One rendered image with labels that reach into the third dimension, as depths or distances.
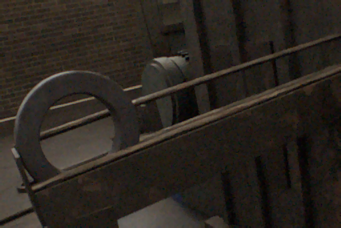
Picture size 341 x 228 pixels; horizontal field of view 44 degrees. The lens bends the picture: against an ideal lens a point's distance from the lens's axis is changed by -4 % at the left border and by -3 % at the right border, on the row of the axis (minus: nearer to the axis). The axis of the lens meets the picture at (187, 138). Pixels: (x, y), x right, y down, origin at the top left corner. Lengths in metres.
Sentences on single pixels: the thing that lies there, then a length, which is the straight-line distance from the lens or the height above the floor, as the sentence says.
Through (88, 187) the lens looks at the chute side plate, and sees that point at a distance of 0.63.
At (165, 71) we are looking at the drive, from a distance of 2.01.
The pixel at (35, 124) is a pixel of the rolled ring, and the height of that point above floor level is 0.71.
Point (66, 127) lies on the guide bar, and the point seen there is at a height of 0.68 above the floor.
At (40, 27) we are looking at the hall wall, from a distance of 6.81.
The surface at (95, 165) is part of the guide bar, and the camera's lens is 0.63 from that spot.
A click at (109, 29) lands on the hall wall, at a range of 7.06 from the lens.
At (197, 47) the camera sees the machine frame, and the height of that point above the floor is 0.73.
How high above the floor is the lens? 0.80
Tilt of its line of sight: 14 degrees down
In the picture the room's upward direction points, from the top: 10 degrees counter-clockwise
